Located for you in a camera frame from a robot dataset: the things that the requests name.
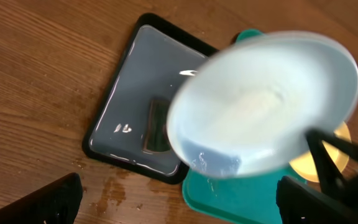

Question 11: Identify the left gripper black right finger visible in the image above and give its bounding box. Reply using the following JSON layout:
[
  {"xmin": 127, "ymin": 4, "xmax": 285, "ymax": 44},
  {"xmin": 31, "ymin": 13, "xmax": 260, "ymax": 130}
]
[{"xmin": 276, "ymin": 176, "xmax": 358, "ymax": 224}]

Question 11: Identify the black-rimmed water tray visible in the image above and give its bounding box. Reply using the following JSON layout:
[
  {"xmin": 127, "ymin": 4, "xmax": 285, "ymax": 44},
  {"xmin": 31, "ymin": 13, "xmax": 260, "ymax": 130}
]
[{"xmin": 82, "ymin": 13, "xmax": 217, "ymax": 184}]

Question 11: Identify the light blue plate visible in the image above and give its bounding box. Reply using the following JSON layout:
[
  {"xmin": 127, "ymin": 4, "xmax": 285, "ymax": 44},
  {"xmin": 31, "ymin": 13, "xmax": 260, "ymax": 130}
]
[{"xmin": 167, "ymin": 31, "xmax": 358, "ymax": 179}]

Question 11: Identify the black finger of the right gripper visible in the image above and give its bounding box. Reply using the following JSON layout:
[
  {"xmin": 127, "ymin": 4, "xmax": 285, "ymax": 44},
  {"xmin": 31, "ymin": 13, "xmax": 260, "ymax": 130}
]
[{"xmin": 305, "ymin": 129, "xmax": 358, "ymax": 202}]

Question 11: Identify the teal plastic serving tray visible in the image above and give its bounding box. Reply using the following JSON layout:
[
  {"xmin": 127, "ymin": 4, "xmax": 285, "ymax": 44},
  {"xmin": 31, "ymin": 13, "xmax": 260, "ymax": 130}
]
[{"xmin": 181, "ymin": 28, "xmax": 307, "ymax": 224}]

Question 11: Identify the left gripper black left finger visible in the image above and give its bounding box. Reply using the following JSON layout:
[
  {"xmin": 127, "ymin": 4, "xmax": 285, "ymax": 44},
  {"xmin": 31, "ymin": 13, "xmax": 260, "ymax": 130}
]
[{"xmin": 0, "ymin": 172, "xmax": 83, "ymax": 224}]

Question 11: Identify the yellow plate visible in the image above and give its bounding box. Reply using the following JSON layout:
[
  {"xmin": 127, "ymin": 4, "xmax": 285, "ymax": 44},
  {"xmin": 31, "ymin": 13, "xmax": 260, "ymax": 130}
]
[{"xmin": 288, "ymin": 121, "xmax": 352, "ymax": 184}]

